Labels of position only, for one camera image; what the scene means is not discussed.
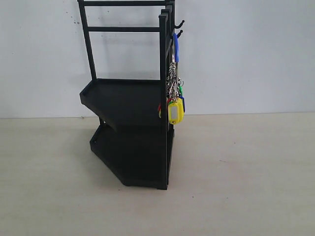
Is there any black two-tier storage rack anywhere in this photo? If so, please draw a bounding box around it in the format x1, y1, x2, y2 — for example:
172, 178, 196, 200
78, 0, 183, 190

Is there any colourful key tag bunch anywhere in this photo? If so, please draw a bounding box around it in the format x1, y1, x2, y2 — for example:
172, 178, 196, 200
166, 33, 185, 125

